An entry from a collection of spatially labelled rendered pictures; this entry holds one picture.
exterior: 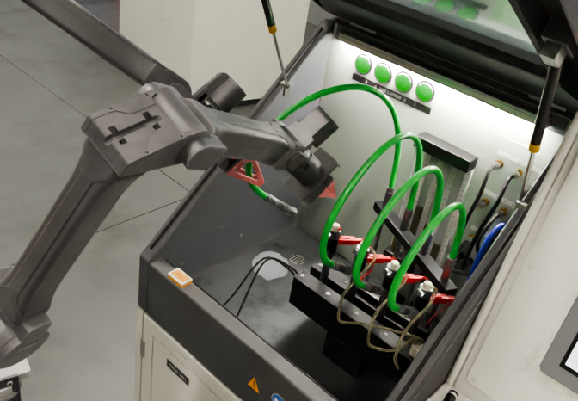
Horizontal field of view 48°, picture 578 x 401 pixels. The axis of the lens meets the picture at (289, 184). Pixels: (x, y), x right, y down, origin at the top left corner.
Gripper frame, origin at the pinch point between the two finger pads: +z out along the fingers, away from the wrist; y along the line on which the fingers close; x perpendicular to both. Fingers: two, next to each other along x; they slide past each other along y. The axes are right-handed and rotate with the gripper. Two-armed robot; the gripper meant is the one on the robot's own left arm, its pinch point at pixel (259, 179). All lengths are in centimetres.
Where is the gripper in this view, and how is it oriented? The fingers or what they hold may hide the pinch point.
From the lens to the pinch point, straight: 133.0
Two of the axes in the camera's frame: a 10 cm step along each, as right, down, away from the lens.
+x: -7.5, 6.5, 1.3
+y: -1.2, -3.3, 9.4
